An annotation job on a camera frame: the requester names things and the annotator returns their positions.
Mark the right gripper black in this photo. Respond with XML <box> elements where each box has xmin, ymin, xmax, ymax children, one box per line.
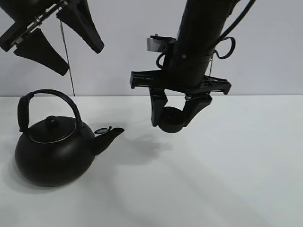
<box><xmin>130</xmin><ymin>70</ymin><xmax>231</xmax><ymax>127</ymax></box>

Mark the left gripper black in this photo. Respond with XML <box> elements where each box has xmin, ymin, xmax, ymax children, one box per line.
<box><xmin>0</xmin><ymin>0</ymin><xmax>104</xmax><ymax>76</ymax></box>

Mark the small black teacup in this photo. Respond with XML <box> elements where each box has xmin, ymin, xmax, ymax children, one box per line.
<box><xmin>158</xmin><ymin>106</ymin><xmax>186</xmax><ymax>133</ymax></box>

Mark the black round teapot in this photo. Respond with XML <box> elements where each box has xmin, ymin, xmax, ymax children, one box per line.
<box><xmin>15</xmin><ymin>89</ymin><xmax>125</xmax><ymax>187</ymax></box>

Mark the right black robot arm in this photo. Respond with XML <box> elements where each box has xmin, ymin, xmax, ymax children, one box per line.
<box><xmin>130</xmin><ymin>0</ymin><xmax>237</xmax><ymax>133</ymax></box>

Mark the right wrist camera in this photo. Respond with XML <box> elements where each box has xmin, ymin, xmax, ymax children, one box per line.
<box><xmin>147</xmin><ymin>34</ymin><xmax>176</xmax><ymax>53</ymax></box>

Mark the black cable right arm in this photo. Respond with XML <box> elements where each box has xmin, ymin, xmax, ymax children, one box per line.
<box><xmin>213</xmin><ymin>0</ymin><xmax>258</xmax><ymax>60</ymax></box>

